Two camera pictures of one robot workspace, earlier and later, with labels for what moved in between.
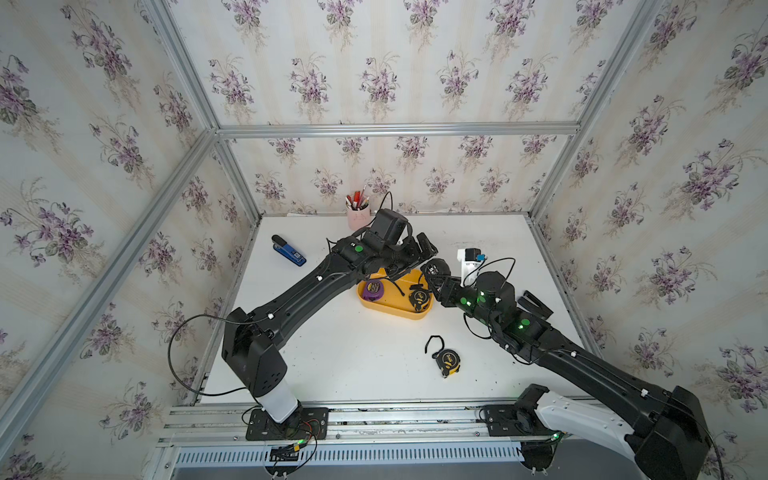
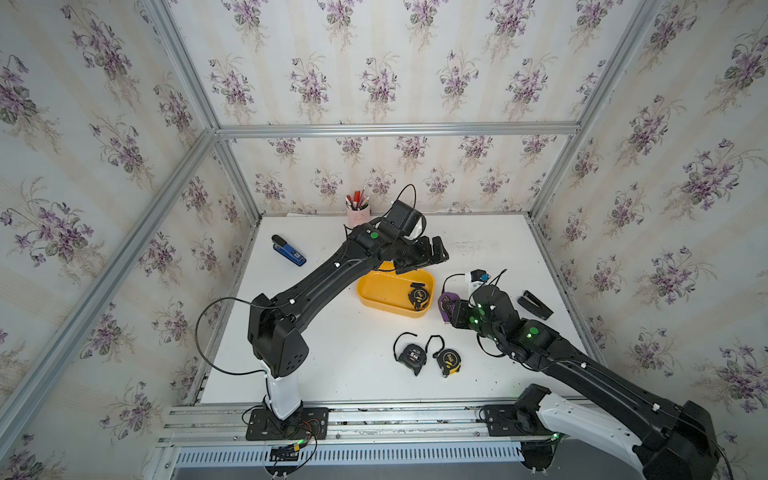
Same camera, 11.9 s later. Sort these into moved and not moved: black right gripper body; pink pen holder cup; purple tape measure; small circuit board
Moved: black right gripper body; purple tape measure
Not moved: pink pen holder cup; small circuit board
